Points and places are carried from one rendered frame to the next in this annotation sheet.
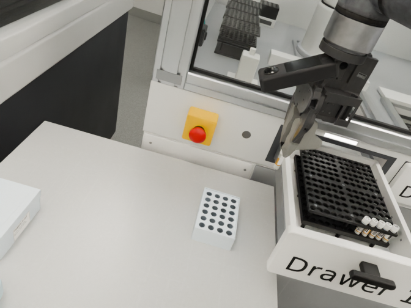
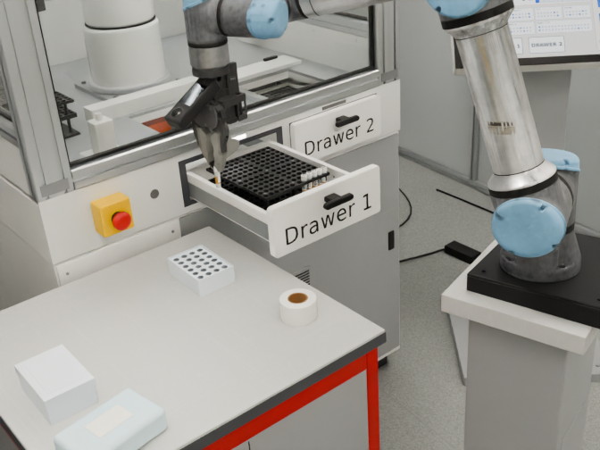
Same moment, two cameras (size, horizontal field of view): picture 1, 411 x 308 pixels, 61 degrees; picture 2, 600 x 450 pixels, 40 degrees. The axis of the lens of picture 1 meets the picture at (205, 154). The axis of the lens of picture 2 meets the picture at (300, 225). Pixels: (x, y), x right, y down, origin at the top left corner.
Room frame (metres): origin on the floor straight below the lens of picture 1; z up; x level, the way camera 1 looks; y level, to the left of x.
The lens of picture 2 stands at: (-0.77, 0.60, 1.63)
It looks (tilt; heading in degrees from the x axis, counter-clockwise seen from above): 28 degrees down; 325
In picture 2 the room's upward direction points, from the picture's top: 4 degrees counter-clockwise
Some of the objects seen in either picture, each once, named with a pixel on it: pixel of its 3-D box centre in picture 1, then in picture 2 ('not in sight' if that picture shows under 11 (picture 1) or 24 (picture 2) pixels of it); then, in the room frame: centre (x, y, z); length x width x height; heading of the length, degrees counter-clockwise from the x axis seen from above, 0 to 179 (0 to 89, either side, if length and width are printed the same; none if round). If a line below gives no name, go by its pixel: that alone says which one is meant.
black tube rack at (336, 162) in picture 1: (336, 195); (268, 183); (0.61, -0.30, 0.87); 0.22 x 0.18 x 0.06; 2
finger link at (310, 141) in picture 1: (304, 142); (228, 148); (0.53, -0.16, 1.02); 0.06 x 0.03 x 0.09; 100
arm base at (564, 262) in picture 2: not in sight; (541, 240); (0.06, -0.55, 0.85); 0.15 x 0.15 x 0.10
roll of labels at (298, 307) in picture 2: not in sight; (298, 306); (0.28, -0.13, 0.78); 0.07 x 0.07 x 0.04
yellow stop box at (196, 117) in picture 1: (200, 126); (112, 214); (0.71, 0.03, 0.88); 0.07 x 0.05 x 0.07; 92
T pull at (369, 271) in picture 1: (370, 273); (334, 199); (0.39, -0.31, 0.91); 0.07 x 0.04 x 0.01; 92
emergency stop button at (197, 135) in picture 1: (197, 134); (120, 220); (0.67, 0.03, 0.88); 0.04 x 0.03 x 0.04; 92
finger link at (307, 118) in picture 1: (304, 118); (218, 130); (0.52, -0.14, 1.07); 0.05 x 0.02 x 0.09; 10
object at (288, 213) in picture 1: (334, 194); (265, 184); (0.62, -0.30, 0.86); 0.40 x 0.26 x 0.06; 2
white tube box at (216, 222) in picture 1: (216, 217); (201, 270); (0.53, -0.06, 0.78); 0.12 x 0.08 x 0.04; 1
